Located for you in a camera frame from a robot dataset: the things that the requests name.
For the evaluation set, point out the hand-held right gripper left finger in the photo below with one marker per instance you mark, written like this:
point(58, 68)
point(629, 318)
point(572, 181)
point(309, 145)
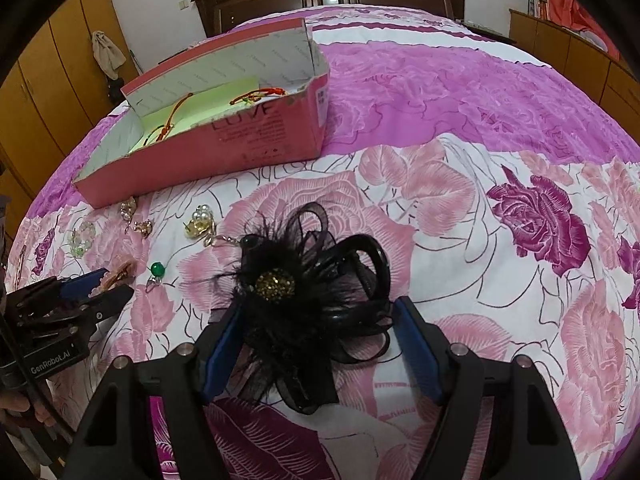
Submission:
point(222, 355)

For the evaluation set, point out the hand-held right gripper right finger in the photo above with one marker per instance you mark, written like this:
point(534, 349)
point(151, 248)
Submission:
point(417, 350)

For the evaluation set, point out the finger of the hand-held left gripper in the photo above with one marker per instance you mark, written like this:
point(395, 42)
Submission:
point(85, 282)
point(112, 301)

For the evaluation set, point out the pink flower hair ornament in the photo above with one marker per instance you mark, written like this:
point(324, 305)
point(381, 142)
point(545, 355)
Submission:
point(122, 270)

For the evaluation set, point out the green bead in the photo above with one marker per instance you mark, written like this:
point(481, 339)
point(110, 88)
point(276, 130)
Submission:
point(158, 270)

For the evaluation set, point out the small gold pearl earring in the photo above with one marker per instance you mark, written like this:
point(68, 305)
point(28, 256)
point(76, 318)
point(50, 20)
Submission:
point(142, 227)
point(128, 207)

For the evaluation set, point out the black feather hair clip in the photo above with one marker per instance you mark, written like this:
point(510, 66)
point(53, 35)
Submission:
point(300, 305)

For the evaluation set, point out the metal dangle earring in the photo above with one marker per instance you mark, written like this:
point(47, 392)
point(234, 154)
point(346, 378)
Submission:
point(223, 240)

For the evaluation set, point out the gold pearl brooch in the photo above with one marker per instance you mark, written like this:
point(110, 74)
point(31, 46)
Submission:
point(200, 222)

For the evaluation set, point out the pink cardboard box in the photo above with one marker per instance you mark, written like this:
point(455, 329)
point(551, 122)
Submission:
point(260, 135)

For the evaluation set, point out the person's left hand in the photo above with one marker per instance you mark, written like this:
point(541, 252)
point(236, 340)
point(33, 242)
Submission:
point(15, 404)

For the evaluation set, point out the dark hanging bag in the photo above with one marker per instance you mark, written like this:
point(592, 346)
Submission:
point(113, 91)

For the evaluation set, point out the yellow wooden wardrobe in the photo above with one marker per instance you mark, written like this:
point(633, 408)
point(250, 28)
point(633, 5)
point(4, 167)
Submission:
point(40, 85)

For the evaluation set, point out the beige hanging cloth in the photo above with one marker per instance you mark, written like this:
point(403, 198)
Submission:
point(105, 52)

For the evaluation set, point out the pink floral bedspread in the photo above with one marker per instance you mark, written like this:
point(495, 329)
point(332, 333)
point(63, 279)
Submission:
point(450, 110)

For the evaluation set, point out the wooden side cabinet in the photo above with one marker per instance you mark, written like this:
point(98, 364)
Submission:
point(575, 47)

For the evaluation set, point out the row of books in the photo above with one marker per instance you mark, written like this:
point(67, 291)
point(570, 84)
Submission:
point(537, 5)

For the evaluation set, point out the red and white curtain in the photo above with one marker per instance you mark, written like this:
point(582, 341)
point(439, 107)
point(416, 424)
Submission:
point(575, 10)

